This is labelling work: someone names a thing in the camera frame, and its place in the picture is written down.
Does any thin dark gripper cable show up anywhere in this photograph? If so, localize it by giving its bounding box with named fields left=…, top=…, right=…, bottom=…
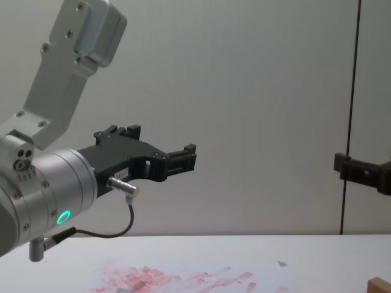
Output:
left=43, top=176, right=141, bottom=250

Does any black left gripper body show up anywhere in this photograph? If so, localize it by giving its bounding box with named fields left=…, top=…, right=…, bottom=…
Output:
left=76, top=137, right=157, bottom=198

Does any white red-stained table cloth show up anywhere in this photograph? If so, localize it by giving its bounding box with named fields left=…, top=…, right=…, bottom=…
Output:
left=0, top=234, right=391, bottom=293

